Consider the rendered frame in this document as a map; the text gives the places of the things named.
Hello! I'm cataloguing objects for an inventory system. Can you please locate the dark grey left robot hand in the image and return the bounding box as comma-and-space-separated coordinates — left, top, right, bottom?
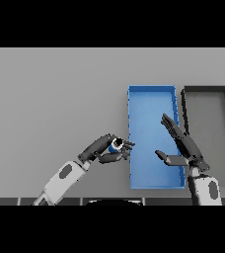
77, 132, 136, 165

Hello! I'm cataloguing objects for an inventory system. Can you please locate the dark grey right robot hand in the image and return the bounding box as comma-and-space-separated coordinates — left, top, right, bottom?
154, 113, 211, 173

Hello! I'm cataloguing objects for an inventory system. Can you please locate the blue pipe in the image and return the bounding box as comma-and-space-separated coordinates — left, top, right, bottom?
108, 137, 125, 154

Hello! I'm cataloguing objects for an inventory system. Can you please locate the dark grey bin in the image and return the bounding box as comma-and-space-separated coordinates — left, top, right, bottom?
181, 85, 225, 189

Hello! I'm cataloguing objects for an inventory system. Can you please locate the blue bin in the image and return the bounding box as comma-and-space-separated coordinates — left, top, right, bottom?
127, 84, 187, 190

